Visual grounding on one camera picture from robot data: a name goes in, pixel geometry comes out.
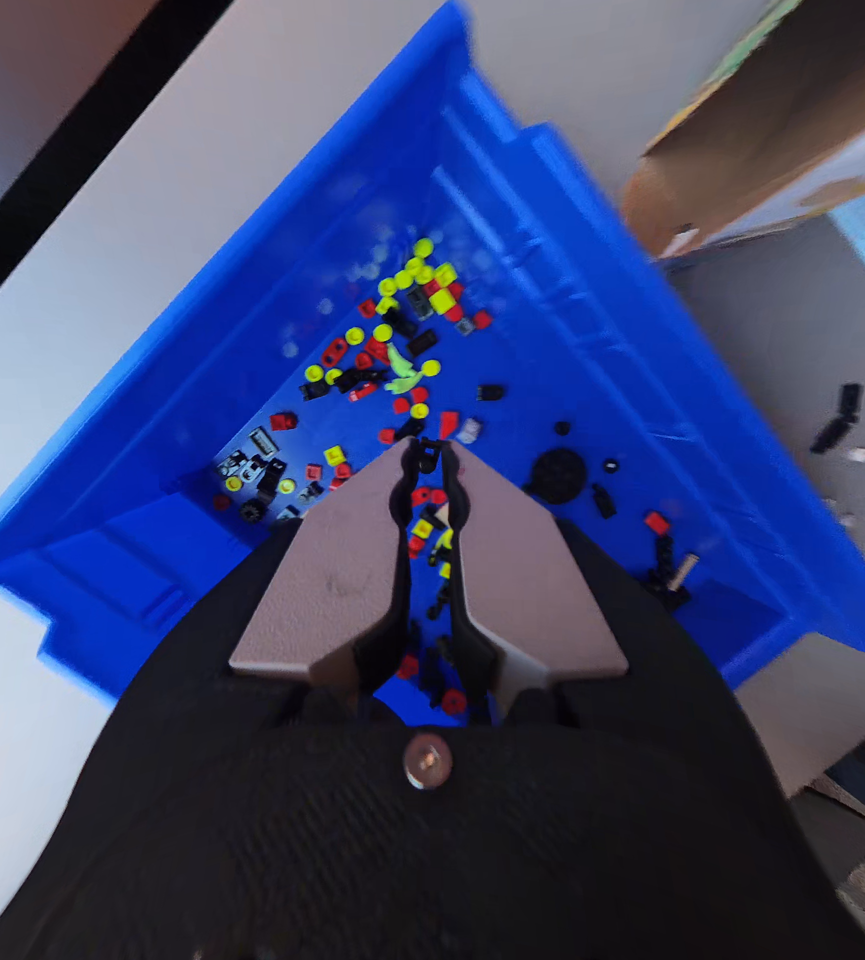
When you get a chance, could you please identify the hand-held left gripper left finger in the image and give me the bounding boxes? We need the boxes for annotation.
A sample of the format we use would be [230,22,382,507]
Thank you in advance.
[228,437,415,710]

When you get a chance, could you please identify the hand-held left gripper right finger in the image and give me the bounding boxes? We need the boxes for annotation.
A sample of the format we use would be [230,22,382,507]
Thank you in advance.
[438,441,630,723]

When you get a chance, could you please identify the blue plastic bin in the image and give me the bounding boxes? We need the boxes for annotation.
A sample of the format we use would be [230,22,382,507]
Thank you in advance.
[0,0,865,725]

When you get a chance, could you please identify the pile of lego bricks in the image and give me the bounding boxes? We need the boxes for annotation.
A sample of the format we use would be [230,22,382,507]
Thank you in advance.
[211,236,704,714]

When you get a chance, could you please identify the black round lego disc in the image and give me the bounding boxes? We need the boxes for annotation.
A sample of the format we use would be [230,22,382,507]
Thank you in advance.
[530,447,588,505]

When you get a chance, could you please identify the black lego assembly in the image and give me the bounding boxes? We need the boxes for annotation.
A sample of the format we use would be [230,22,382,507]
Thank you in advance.
[809,382,865,456]

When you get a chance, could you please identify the lego set cardboard box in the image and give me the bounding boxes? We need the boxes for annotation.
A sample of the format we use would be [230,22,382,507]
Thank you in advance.
[620,0,865,256]

